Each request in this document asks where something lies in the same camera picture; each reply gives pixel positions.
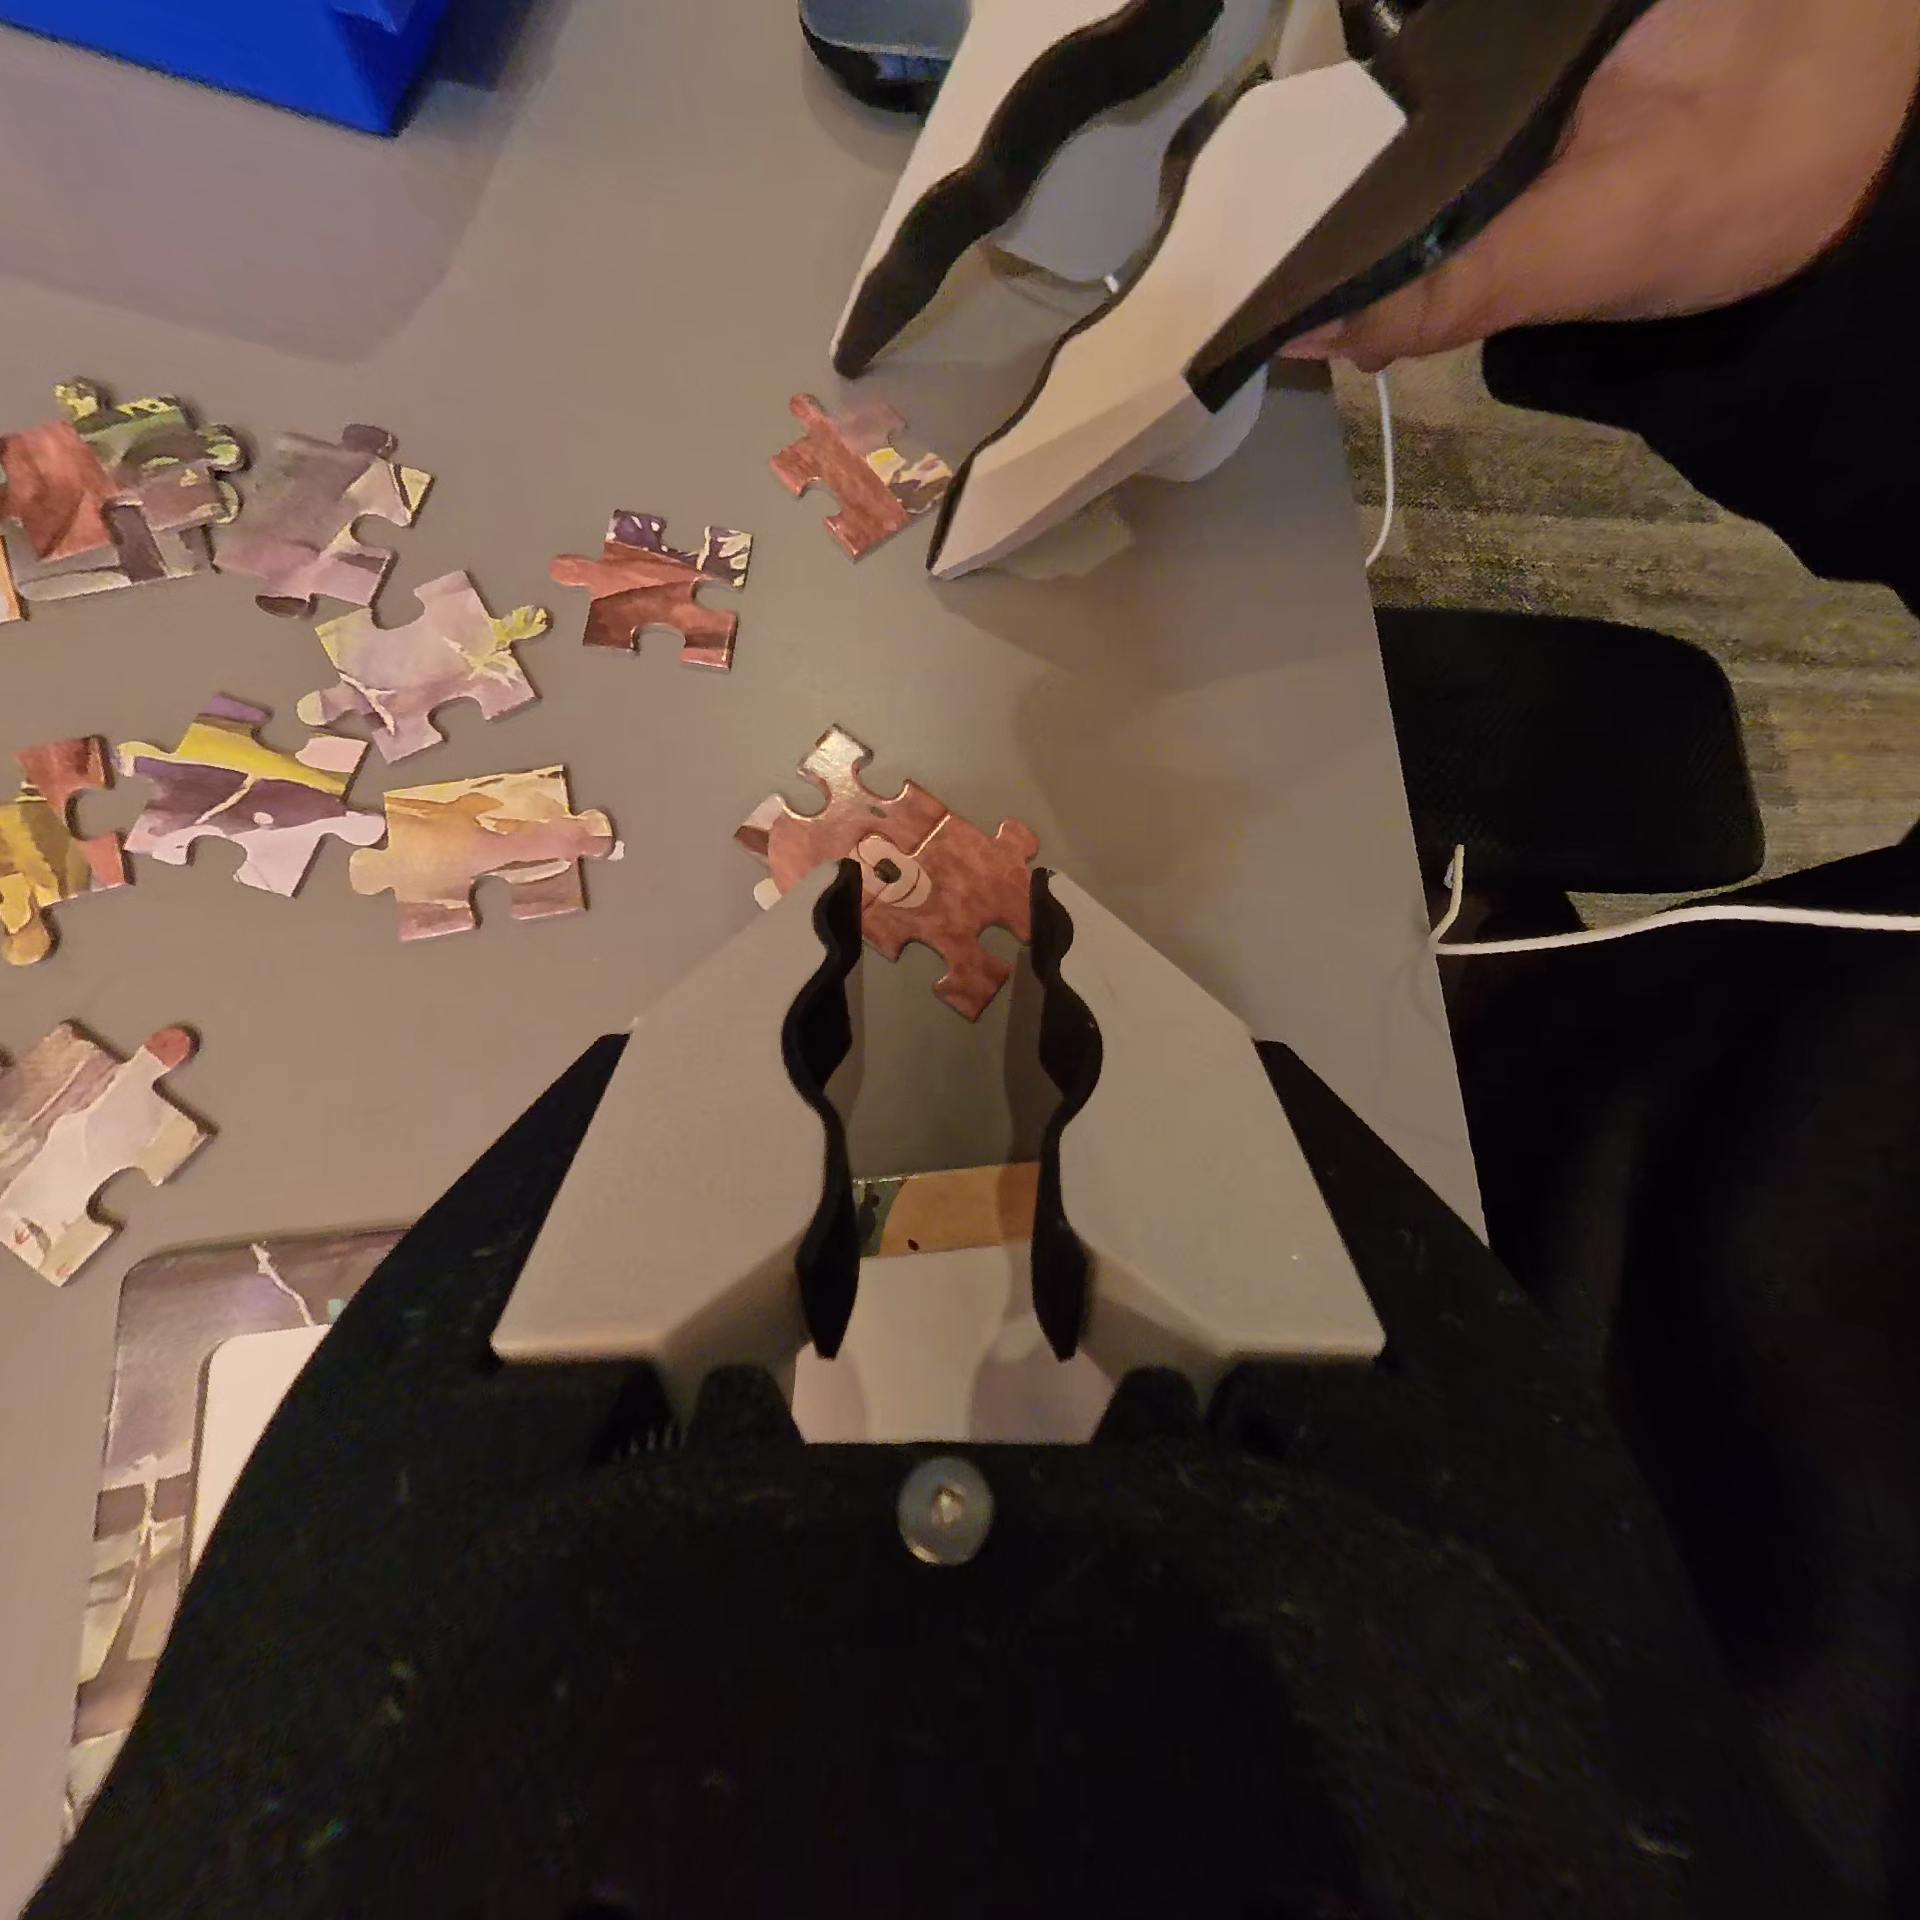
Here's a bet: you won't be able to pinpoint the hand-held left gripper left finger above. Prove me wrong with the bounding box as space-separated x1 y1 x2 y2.
491 863 868 1371

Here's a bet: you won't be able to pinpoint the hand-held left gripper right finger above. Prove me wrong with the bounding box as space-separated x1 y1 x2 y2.
1024 867 1388 1371

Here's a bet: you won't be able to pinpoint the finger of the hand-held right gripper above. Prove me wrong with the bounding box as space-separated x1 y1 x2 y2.
922 59 1412 585
830 0 1226 381

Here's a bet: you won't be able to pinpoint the brown and dark puzzle piece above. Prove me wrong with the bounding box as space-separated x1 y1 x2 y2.
771 393 957 561

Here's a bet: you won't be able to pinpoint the joined bear face puzzle pieces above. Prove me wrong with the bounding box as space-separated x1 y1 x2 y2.
735 728 1041 1026

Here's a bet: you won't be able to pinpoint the printed frame puzzle tray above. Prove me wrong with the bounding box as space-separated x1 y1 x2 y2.
59 1162 1112 1847

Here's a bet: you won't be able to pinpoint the brown and purple puzzle piece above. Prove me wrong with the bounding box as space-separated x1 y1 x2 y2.
551 510 753 671

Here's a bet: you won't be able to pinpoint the person's right hand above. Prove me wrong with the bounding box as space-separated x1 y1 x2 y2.
1281 0 1920 378

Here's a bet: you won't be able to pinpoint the dark grey box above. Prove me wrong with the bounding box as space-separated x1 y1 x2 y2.
798 0 964 119

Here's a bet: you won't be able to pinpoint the scattered loose puzzle pieces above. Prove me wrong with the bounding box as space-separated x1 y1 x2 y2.
0 373 619 1291

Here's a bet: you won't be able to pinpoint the person in black jacket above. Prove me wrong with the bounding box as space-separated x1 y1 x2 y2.
1432 840 1920 1920

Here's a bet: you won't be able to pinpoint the black mesh office chair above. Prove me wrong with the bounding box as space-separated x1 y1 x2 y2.
1376 605 1770 902

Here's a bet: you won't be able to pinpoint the blue plastic bin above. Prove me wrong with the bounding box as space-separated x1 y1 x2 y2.
0 0 467 139

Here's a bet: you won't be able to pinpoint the white cable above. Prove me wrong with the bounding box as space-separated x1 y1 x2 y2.
1356 366 1920 964

